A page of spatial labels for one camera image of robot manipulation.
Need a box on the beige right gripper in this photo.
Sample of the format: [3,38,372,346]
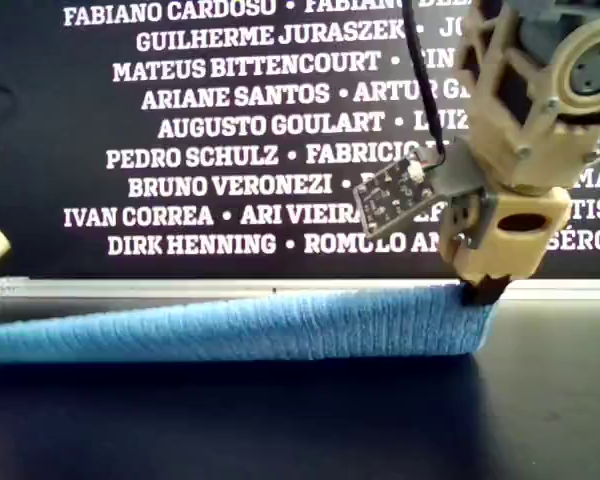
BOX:
[442,188,573,307]

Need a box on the light blue microfibre cloth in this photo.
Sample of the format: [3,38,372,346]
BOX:
[0,283,496,364]

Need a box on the black banner with white names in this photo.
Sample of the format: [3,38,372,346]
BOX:
[0,0,600,281]

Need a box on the grey right camera bracket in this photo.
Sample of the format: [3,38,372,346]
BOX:
[429,138,499,214]

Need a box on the aluminium table frame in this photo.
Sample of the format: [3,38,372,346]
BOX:
[0,275,600,303]

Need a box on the black right camera cable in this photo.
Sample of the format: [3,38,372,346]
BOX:
[399,0,449,169]

